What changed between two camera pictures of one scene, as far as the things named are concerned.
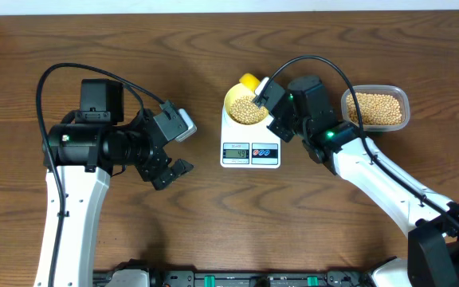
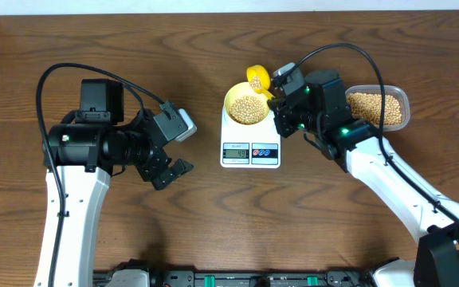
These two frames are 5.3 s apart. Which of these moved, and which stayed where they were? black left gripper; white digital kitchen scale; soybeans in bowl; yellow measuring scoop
Moved: yellow measuring scoop
Stayed: black left gripper; soybeans in bowl; white digital kitchen scale
